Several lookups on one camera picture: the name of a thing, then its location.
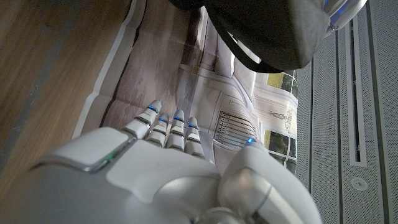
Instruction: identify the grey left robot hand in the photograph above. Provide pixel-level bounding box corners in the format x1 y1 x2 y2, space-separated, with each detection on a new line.
323 0 368 38

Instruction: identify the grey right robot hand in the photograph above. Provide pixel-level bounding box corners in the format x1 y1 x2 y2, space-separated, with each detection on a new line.
0 100 324 224

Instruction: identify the black backpack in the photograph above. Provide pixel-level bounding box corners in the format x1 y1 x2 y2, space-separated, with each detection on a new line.
169 0 331 74

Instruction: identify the printed sofa backdrop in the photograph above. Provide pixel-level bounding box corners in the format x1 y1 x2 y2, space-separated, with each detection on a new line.
73 0 299 175

